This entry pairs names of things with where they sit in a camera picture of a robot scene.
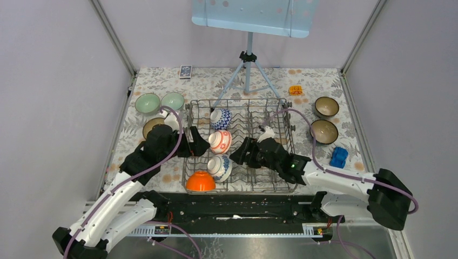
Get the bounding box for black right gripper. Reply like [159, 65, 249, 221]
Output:
[229, 137, 280, 173]

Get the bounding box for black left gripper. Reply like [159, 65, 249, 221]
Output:
[159, 126, 210, 163]

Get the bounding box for pale green checkered bowl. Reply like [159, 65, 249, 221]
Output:
[161, 92, 185, 111]

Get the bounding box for pink speckled bowl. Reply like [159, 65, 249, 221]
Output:
[142, 117, 165, 139]

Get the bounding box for light green bowl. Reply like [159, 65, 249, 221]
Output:
[134, 93, 160, 115]

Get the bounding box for dark teal gold bowl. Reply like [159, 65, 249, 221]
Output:
[309, 119, 339, 145]

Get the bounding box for dark brown patterned bowl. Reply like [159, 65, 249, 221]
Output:
[313, 97, 340, 119]

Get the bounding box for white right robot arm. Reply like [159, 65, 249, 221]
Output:
[230, 137, 413, 230]

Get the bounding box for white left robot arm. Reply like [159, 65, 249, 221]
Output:
[52, 124, 210, 258]

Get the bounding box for white red patterned bowl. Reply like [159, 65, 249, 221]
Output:
[208, 130, 233, 155]

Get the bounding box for white blue floral bowl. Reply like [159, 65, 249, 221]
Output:
[207, 154, 233, 183]

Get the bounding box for blue white zigzag bowl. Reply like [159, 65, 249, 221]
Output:
[210, 108, 233, 131]

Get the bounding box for orange bowl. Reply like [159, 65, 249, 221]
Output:
[185, 171, 216, 192]

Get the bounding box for playing card box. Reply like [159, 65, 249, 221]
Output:
[179, 65, 193, 79]

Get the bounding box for small yellow orange toy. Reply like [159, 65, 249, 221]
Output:
[288, 85, 303, 96]

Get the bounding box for blue plastic toy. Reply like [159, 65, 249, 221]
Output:
[329, 147, 348, 168]

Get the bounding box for light blue tripod stand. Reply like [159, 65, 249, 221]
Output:
[210, 32, 281, 112]

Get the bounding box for light blue board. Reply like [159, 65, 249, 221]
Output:
[192, 0, 319, 38]

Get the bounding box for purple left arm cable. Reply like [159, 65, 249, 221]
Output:
[62, 105, 205, 259]

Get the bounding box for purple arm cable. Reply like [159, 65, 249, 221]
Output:
[62, 105, 205, 259]
[259, 107, 420, 259]

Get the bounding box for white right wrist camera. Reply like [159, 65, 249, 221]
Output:
[257, 126, 275, 142]

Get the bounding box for grey wire dish rack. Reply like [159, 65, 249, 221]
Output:
[185, 98, 297, 194]

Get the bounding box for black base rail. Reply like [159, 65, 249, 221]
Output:
[153, 193, 339, 234]

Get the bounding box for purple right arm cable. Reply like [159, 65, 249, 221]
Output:
[259, 107, 420, 259]

